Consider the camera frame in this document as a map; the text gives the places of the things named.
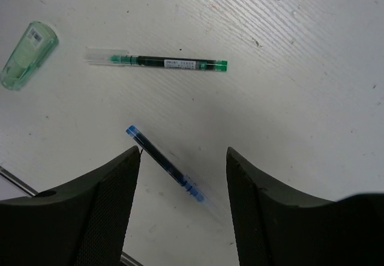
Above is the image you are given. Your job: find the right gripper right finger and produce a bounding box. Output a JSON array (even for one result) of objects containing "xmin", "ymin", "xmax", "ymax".
[{"xmin": 226, "ymin": 148, "xmax": 383, "ymax": 265}]

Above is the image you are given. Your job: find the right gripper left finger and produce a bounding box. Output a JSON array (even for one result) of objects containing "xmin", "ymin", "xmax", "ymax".
[{"xmin": 1, "ymin": 147, "xmax": 140, "ymax": 265}]

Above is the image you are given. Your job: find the blue ink pen right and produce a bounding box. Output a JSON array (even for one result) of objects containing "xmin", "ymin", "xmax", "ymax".
[{"xmin": 125, "ymin": 124, "xmax": 232, "ymax": 225}]

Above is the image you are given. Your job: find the green ink clear pen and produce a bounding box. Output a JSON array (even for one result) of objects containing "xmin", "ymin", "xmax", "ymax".
[{"xmin": 84, "ymin": 48, "xmax": 227, "ymax": 72}]

